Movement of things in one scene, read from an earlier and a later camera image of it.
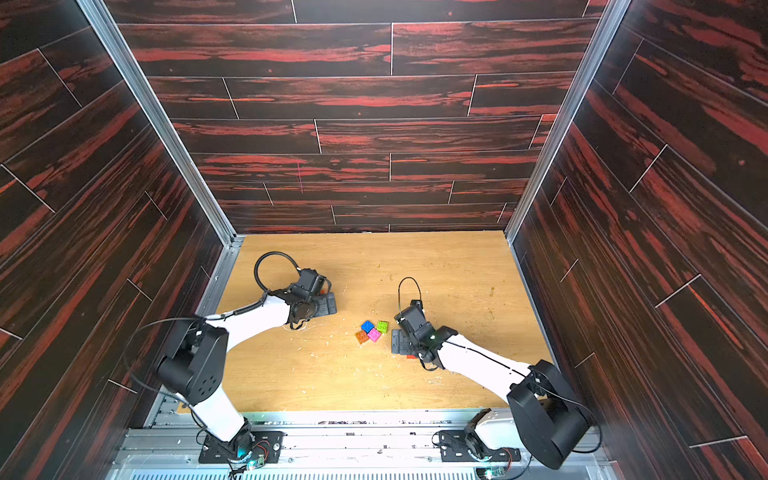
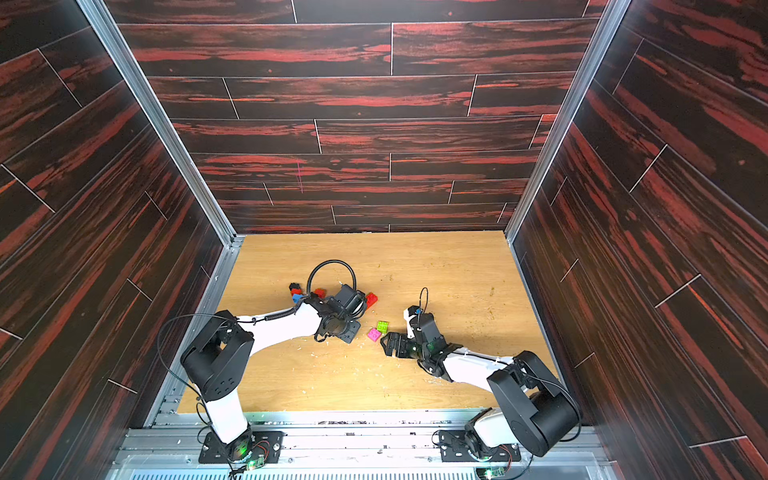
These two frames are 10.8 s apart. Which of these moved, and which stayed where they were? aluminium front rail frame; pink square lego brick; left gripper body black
Moved: left gripper body black
Stayed: aluminium front rail frame; pink square lego brick
